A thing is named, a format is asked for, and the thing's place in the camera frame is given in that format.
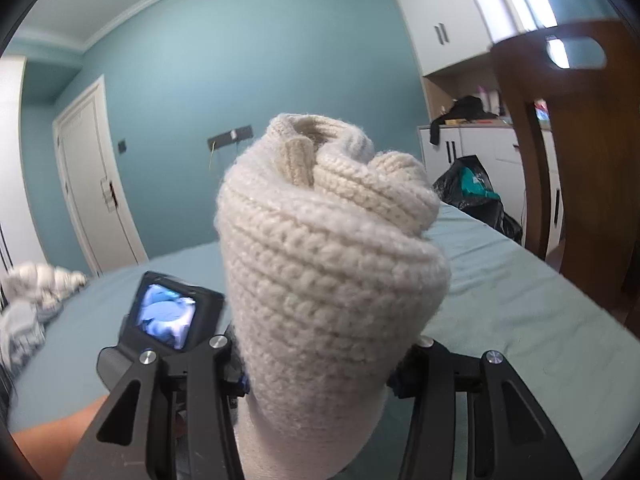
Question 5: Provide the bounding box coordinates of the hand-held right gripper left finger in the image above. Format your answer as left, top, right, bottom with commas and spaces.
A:
60, 334, 250, 480

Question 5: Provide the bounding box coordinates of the cream knit sweater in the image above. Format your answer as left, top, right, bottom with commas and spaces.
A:
214, 112, 453, 480

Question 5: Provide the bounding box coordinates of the light blue bed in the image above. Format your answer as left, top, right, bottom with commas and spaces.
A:
7, 200, 640, 480

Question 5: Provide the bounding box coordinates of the grey wall socket panel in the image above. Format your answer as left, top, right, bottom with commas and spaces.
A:
207, 124, 255, 150

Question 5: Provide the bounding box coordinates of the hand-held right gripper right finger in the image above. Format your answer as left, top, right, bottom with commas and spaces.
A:
387, 336, 584, 480

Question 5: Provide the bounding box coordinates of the teal cloth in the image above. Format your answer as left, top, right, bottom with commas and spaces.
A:
460, 167, 501, 201

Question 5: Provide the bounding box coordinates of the white low cabinet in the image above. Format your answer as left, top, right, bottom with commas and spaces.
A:
417, 119, 564, 262

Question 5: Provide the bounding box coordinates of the person's left forearm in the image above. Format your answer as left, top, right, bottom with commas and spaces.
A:
10, 394, 110, 480

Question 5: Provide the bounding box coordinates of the crumpled white grey blanket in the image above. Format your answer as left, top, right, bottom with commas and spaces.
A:
0, 261, 92, 376

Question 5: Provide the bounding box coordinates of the white wall cabinet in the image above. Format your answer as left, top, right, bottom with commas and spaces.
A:
385, 0, 494, 79

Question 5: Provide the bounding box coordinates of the black trash bag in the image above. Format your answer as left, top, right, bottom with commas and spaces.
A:
432, 155, 524, 244

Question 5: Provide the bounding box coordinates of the brown wooden chair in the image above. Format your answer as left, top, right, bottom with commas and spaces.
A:
490, 18, 640, 337

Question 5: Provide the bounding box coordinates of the white door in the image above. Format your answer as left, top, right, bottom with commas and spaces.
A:
52, 74, 150, 277

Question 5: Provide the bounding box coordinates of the black clothing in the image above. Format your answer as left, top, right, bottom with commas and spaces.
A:
428, 94, 499, 145

